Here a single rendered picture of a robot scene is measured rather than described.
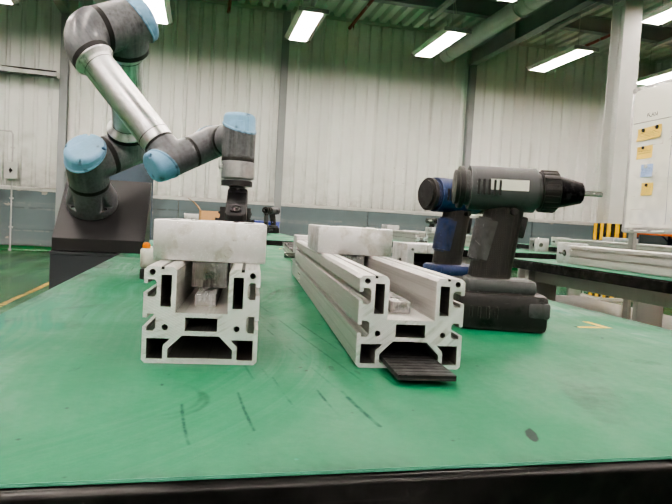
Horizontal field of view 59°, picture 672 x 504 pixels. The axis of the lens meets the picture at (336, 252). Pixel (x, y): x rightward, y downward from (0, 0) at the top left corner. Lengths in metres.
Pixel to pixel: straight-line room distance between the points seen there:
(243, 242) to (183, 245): 0.06
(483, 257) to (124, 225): 1.33
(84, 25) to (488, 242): 1.10
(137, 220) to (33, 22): 11.41
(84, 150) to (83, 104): 10.91
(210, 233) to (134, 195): 1.43
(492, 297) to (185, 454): 0.54
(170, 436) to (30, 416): 0.10
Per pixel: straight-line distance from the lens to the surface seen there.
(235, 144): 1.36
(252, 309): 0.53
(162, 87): 12.65
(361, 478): 0.34
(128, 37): 1.62
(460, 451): 0.38
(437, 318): 0.56
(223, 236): 0.60
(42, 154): 12.77
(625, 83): 9.49
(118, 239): 1.89
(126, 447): 0.37
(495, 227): 0.82
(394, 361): 0.54
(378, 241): 0.86
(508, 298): 0.81
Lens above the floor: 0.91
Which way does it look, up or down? 3 degrees down
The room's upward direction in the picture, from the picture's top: 3 degrees clockwise
